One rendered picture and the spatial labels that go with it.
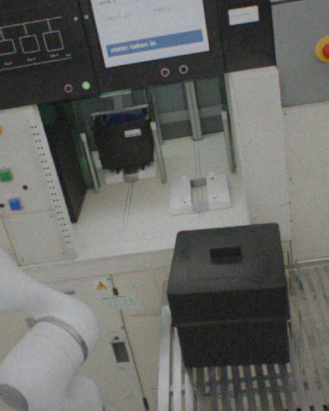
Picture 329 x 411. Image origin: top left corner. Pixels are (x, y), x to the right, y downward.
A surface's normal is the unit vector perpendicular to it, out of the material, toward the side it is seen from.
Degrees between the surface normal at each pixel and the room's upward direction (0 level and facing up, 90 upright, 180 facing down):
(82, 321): 52
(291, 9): 90
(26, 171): 90
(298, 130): 90
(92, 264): 90
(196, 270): 0
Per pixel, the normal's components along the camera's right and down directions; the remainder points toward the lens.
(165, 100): -0.02, 0.47
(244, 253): -0.17, -0.87
